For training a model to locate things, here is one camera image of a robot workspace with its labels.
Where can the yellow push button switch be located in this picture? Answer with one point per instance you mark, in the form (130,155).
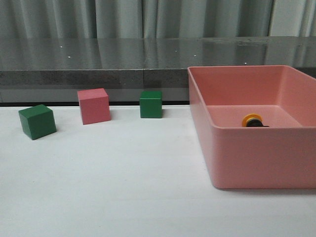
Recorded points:
(253,120)

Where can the green cube centre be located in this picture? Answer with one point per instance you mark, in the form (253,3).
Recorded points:
(151,104)

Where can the green cube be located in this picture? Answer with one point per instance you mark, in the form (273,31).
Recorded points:
(37,121)
(151,104)

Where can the pink cube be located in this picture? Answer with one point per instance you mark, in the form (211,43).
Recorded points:
(94,106)

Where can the dark glossy bench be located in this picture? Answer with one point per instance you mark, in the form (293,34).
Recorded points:
(52,71)

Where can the green cube far left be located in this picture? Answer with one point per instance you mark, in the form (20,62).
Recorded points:
(37,121)

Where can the pink plastic bin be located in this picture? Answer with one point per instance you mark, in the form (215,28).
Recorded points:
(280,156)

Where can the grey curtain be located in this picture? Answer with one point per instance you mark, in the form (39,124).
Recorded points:
(148,19)

